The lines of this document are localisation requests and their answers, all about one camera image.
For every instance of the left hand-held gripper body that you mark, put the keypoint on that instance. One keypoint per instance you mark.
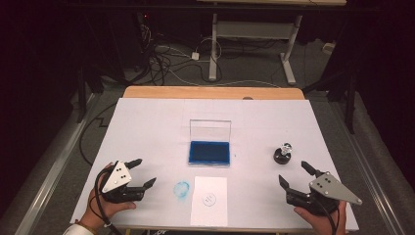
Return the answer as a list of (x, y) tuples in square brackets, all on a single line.
[(116, 178)]

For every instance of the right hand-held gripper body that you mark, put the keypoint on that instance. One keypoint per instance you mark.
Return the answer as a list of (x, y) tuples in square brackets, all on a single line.
[(329, 188)]

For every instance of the black round stamp cap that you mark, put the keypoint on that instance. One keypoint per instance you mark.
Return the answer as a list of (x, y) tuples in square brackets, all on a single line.
[(281, 158)]

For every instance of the blue ink pad clear lid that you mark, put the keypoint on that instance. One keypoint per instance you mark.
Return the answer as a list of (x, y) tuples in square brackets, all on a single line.
[(208, 153)]

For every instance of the person's right hand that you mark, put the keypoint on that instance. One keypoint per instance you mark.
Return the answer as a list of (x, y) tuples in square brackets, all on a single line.
[(323, 225)]

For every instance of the person's left hand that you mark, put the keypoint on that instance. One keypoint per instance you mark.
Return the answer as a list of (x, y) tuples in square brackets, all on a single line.
[(98, 212)]

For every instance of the large white table cover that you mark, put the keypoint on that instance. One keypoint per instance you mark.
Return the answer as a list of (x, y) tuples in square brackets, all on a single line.
[(147, 130)]

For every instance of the white paper sheet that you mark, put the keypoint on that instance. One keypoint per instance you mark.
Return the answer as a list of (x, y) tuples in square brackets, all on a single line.
[(208, 212)]

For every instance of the black stand leg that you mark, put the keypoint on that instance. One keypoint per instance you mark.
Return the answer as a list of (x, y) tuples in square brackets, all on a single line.
[(81, 104), (351, 107)]

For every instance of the white socket box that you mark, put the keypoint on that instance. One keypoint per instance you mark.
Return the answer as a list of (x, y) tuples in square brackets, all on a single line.
[(329, 48)]

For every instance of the white power adapter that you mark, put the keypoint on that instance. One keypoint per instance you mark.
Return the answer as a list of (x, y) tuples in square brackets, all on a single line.
[(195, 56)]

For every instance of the white-legged desk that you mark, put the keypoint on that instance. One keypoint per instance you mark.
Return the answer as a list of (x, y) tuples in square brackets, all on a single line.
[(253, 30)]

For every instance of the metal floor rail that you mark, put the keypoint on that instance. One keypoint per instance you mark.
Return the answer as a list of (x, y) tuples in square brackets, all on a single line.
[(375, 189), (49, 182)]

